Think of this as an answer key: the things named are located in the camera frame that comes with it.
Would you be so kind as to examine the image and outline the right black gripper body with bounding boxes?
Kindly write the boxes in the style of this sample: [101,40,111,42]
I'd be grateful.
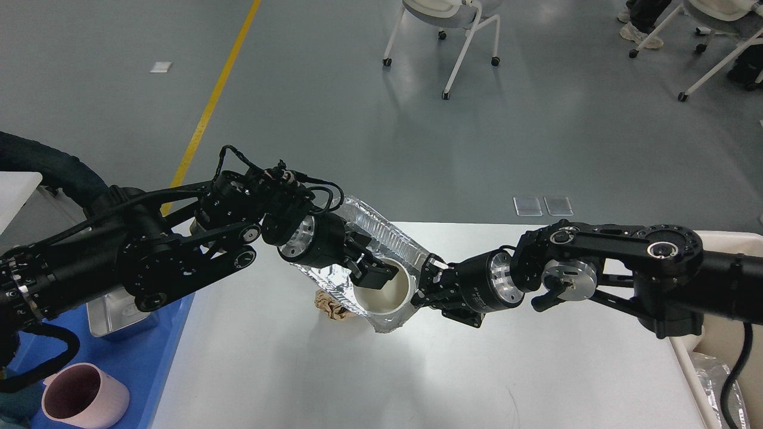
[441,249,525,314]

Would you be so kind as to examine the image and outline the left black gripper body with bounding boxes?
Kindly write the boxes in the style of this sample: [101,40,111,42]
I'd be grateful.
[278,213,359,269]

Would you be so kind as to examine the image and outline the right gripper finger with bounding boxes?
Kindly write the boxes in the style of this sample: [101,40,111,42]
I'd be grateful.
[410,253,448,309]
[441,309,485,328]

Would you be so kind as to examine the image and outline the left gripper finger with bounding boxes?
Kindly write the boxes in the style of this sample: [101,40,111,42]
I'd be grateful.
[346,231,399,290]

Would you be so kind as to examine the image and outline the white paper cup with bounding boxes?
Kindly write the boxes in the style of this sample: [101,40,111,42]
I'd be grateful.
[352,257,411,315]

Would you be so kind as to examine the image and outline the aluminium foil tray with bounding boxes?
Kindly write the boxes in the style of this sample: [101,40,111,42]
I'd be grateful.
[291,195,429,334]

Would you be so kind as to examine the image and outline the brown paper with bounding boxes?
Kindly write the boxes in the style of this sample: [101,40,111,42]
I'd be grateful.
[314,290,357,321]

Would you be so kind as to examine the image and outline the square steel container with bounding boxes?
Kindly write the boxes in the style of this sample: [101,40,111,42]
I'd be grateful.
[85,288,160,342]

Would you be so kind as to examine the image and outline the pink mug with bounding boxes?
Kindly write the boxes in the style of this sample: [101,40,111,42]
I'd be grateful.
[41,363,131,428]

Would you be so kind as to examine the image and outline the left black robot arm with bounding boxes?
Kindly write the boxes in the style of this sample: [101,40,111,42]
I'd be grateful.
[2,145,398,393]

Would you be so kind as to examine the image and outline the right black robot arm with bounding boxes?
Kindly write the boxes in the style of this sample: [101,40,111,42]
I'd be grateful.
[411,219,762,339]

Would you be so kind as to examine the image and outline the blue plastic tray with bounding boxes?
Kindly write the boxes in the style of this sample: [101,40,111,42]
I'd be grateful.
[0,292,196,429]

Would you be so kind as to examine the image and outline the beige plastic bin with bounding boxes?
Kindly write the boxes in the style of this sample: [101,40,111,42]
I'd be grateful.
[670,231,762,428]

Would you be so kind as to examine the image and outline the white chair centre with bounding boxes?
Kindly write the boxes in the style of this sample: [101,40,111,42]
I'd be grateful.
[382,1,503,100]

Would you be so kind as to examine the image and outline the white chair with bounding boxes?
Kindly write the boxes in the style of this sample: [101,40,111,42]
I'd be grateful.
[382,1,503,100]
[628,1,762,101]

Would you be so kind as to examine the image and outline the seated person feet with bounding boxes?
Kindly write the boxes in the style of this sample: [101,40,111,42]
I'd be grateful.
[616,1,672,45]

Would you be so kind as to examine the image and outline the small white side table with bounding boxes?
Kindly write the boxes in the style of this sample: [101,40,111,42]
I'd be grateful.
[1,171,45,244]

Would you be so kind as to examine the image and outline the white chair right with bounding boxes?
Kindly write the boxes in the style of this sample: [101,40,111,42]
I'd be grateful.
[628,1,762,101]

